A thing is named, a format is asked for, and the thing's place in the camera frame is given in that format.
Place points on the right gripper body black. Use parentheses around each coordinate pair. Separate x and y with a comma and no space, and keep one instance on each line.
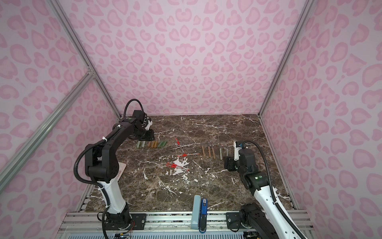
(230,164)

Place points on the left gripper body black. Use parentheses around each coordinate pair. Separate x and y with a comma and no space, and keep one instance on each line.
(148,133)

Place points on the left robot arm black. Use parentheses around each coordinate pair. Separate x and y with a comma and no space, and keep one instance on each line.
(98,165)

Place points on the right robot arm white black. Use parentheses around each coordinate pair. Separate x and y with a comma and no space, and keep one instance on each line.
(268,217)

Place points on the red gel pen pair upper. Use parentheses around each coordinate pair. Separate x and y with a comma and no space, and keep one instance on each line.
(176,164)

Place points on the red gel pen pair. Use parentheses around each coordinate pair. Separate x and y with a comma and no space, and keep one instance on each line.
(176,164)
(176,167)

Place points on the red gel pen pair lower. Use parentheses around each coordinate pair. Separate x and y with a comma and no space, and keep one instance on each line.
(176,167)

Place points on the single red gel pen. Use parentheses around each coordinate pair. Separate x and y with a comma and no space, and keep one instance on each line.
(185,154)

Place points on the pink calculator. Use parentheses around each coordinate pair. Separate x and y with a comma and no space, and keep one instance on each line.
(122,167)

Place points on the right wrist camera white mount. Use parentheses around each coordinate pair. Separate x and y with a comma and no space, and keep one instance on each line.
(237,147)

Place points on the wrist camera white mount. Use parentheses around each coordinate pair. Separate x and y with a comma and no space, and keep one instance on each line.
(237,147)
(147,123)

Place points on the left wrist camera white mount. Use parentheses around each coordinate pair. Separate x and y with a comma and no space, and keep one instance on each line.
(147,123)

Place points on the blue grey camera mount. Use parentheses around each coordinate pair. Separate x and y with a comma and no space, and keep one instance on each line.
(199,214)

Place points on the aluminium frame corner post left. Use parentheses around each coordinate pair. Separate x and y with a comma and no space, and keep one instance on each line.
(79,47)

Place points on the aluminium frame corner post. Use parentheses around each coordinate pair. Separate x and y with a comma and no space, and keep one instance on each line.
(306,12)
(79,47)

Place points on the aluminium diagonal frame bar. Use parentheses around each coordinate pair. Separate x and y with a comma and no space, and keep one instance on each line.
(20,158)

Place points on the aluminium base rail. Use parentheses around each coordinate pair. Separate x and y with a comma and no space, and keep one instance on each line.
(157,225)

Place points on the aluminium frame corner post right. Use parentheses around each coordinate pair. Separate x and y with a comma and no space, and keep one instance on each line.
(306,12)

